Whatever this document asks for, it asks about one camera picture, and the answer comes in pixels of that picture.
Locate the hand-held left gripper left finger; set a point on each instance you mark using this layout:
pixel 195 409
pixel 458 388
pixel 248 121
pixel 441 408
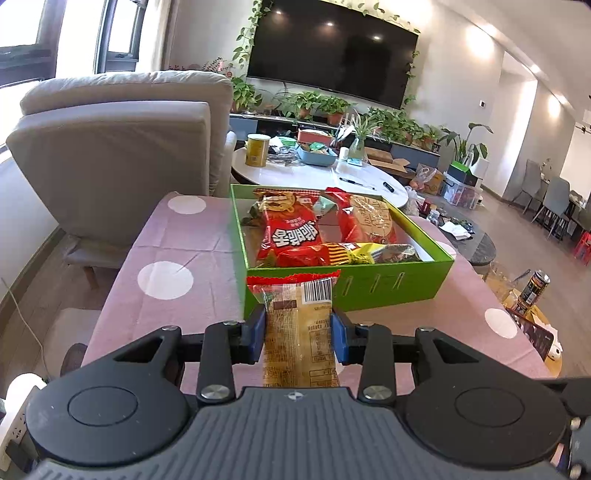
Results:
pixel 254 337

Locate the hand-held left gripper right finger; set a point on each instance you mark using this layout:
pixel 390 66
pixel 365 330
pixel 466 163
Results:
pixel 340 339

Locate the yellow snack packet red top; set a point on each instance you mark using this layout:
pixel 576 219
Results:
pixel 295 332

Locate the green cardboard box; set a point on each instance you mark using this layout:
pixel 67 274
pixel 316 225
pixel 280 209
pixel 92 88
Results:
pixel 392 286

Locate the red lion snack bag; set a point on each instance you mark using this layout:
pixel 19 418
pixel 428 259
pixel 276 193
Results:
pixel 291 230

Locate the red bag of beige crackers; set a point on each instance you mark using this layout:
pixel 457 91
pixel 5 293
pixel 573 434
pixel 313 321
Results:
pixel 369 217

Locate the light green snack bag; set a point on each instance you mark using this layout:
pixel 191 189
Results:
pixel 325 206

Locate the red yellow striped snack bag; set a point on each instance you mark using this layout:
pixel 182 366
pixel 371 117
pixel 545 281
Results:
pixel 334 254

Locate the yellow green snack packet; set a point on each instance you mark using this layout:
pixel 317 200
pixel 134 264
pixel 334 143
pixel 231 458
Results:
pixel 371 253

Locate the pink polka dot tablecloth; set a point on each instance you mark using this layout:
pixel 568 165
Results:
pixel 184 240

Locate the black yellow drink can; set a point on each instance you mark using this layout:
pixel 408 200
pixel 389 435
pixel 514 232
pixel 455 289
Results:
pixel 533 290

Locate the black pen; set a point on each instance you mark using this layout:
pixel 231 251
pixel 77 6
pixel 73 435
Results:
pixel 358 182

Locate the red stool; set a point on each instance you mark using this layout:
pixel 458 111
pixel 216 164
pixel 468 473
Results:
pixel 584 247

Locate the black marker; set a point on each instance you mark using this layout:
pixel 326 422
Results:
pixel 389 187

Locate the white oval coffee table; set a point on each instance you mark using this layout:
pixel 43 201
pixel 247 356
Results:
pixel 314 177

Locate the dark marble table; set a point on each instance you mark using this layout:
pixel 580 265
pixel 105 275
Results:
pixel 480 251

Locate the blue tray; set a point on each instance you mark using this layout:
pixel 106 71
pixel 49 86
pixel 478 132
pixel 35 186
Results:
pixel 316 158

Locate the open cardboard box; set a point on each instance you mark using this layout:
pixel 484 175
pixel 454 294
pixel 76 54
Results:
pixel 385 161

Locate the white cup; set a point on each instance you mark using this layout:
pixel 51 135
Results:
pixel 344 154

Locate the clear plastic bag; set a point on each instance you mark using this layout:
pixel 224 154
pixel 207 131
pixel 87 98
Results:
pixel 281 152

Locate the glass vase with plant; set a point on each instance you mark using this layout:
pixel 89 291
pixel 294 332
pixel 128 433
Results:
pixel 358 145

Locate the grey dining chair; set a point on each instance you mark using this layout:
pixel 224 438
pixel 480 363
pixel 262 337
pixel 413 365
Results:
pixel 556 198
pixel 528 180

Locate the grey television cabinet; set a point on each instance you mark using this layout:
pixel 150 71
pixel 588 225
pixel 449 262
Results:
pixel 249 124

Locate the large leaf plant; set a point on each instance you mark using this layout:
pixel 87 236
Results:
pixel 464 145

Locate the beige armchair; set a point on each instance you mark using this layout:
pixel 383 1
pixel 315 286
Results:
pixel 115 152

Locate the green potted plant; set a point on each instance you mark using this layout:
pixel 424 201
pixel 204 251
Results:
pixel 244 94

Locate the white power strip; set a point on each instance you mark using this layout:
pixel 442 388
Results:
pixel 18 415

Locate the red flower decoration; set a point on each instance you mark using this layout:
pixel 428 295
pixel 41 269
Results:
pixel 224 68

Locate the black television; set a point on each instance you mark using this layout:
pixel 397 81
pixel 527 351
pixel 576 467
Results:
pixel 332 50

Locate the hanging green vine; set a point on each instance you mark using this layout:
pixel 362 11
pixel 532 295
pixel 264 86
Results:
pixel 249 37

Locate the dark framed window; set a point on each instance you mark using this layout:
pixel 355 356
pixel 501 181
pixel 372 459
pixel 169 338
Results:
pixel 69 27

